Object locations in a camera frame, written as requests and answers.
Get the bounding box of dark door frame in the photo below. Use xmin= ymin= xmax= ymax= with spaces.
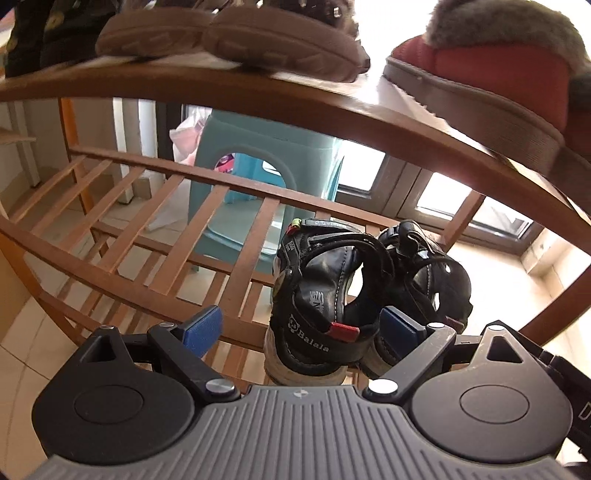
xmin=335 ymin=150 xmax=548 ymax=254

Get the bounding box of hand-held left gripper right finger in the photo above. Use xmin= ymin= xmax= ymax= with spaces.
xmin=362 ymin=307 xmax=542 ymax=403

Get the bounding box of pink plastic bag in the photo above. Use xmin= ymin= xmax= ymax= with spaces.
xmin=170 ymin=107 xmax=211 ymax=164

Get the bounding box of black strap sandal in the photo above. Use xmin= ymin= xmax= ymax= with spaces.
xmin=264 ymin=217 xmax=394 ymax=387
xmin=365 ymin=219 xmax=474 ymax=377

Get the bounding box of black sneaker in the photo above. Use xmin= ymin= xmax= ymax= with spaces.
xmin=41 ymin=0 xmax=116 ymax=68
xmin=4 ymin=0 xmax=49 ymax=78

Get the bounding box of wooden shoe rack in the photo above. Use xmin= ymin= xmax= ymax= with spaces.
xmin=0 ymin=51 xmax=591 ymax=388

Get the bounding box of beige sport sandal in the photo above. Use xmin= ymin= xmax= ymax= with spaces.
xmin=95 ymin=0 xmax=220 ymax=61
xmin=202 ymin=0 xmax=372 ymax=85

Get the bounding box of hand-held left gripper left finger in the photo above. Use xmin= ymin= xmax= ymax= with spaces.
xmin=73 ymin=305 xmax=241 ymax=402

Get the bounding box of teal plastic stool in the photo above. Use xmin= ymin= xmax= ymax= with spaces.
xmin=188 ymin=111 xmax=346 ymax=278

